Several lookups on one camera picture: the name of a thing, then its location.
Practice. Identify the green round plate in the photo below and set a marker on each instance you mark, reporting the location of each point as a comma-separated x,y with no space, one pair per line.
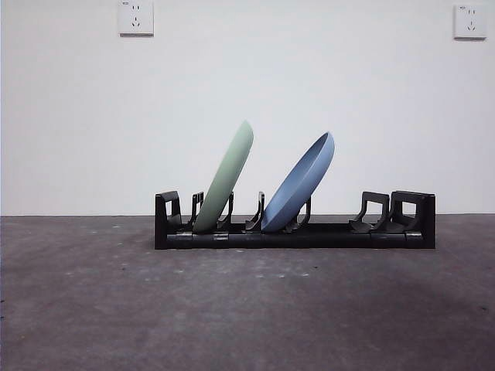
228,174

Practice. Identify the blue round plate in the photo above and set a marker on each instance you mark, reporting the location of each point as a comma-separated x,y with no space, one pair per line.
298,185

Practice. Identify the black plate rack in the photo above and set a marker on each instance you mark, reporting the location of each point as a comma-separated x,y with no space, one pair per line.
328,239

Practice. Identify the white wall socket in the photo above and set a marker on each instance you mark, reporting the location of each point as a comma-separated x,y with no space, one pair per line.
469,21
136,19

